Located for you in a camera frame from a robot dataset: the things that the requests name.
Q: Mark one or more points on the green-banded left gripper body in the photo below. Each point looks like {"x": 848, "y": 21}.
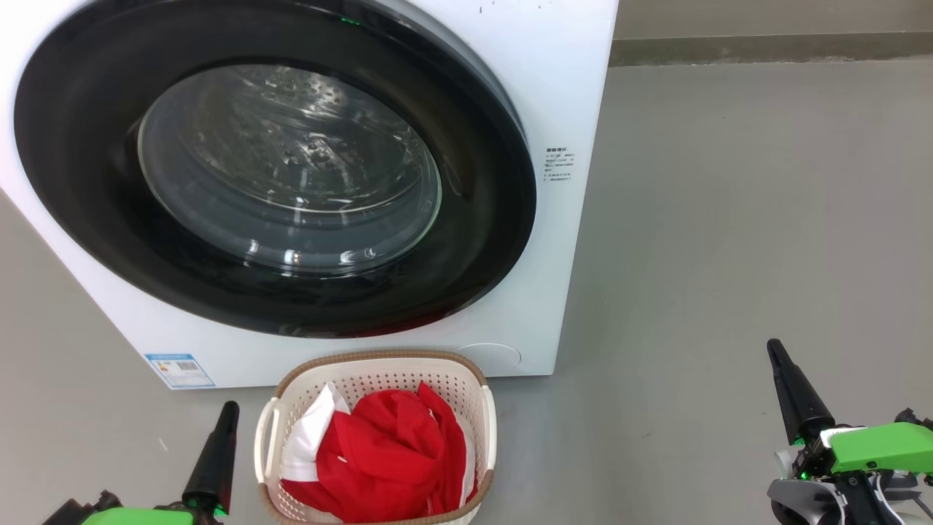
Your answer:
{"x": 138, "y": 518}

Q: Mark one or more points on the black glass washer door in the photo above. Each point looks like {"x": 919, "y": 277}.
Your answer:
{"x": 474, "y": 240}

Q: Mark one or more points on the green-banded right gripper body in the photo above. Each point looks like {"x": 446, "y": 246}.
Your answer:
{"x": 875, "y": 448}

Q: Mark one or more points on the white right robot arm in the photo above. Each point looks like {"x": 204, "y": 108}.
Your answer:
{"x": 802, "y": 499}

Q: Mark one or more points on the blue energy label sticker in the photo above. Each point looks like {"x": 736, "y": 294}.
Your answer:
{"x": 178, "y": 370}

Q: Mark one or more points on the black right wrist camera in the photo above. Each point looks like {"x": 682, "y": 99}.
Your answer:
{"x": 915, "y": 419}

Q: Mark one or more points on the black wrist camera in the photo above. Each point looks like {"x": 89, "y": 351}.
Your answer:
{"x": 73, "y": 514}
{"x": 915, "y": 419}

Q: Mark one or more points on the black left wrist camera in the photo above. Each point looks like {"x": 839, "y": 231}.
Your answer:
{"x": 73, "y": 514}

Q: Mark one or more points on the white front-load washing machine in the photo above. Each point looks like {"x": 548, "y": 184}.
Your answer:
{"x": 568, "y": 255}

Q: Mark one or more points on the red garment white stripes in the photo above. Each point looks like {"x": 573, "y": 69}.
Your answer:
{"x": 386, "y": 452}

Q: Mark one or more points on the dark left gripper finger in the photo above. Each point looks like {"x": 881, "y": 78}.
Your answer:
{"x": 213, "y": 467}

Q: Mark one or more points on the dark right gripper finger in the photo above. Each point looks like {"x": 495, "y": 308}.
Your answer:
{"x": 798, "y": 401}

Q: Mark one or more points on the cream perforated laundry basket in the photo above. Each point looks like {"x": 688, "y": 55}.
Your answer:
{"x": 379, "y": 372}

